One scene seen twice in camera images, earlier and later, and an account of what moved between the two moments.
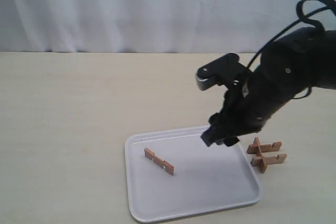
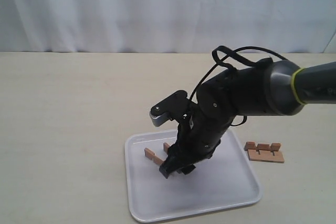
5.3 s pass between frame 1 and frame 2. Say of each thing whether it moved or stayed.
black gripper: moved
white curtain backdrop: stayed
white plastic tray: stayed
